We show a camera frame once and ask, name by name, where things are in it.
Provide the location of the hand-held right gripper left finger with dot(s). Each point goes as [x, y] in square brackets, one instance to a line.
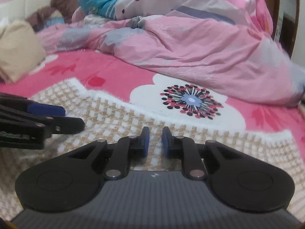
[145, 143]

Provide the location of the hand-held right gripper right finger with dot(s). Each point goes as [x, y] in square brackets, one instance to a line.
[165, 143]

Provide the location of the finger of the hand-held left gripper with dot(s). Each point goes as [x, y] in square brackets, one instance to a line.
[47, 111]
[69, 125]

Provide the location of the beige white houndstooth jacket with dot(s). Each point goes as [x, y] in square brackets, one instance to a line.
[107, 114]

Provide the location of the cream pillow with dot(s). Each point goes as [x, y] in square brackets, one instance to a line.
[19, 50]

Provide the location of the pink patterned quilt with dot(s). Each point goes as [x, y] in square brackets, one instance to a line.
[202, 47]

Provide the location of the white striped cloth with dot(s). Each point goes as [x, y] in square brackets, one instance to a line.
[95, 19]

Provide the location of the brown puffer jacket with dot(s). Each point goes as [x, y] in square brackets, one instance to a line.
[64, 2]

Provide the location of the dark wooden door frame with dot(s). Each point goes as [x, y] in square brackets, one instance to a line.
[276, 9]

